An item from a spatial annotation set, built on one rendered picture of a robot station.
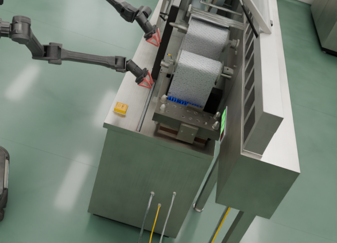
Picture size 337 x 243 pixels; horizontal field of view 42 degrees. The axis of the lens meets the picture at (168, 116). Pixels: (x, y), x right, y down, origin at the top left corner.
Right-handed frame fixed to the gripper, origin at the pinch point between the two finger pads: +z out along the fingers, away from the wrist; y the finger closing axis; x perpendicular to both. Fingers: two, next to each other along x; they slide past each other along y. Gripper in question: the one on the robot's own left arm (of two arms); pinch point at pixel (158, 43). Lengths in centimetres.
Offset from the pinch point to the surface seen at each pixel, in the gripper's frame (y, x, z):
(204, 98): 7.6, 6.0, 41.1
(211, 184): -6, -34, 114
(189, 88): 7.5, 2.2, 31.0
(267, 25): 22, 60, 13
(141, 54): -52, -38, 17
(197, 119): 21.7, 0.3, 44.4
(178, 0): -36.3, 12.8, -5.7
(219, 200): 92, 18, 45
